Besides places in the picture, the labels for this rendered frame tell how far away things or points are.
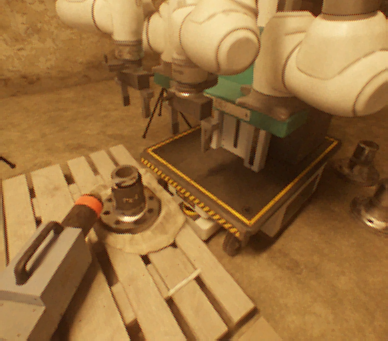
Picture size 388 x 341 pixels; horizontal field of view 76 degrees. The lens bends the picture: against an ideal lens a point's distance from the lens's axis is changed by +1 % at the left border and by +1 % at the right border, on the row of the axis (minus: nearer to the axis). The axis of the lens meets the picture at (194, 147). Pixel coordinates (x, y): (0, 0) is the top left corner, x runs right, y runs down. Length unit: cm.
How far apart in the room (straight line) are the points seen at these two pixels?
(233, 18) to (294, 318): 107
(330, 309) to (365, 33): 101
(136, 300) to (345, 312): 80
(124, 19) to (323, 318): 125
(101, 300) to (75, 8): 94
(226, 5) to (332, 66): 26
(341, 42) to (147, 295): 93
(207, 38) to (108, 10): 45
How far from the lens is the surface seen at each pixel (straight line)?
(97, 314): 103
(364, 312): 134
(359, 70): 59
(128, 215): 115
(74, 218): 97
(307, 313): 124
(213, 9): 45
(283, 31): 75
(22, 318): 87
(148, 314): 100
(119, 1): 81
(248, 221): 98
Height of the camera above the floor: 106
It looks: 34 degrees down
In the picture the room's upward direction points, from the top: 2 degrees clockwise
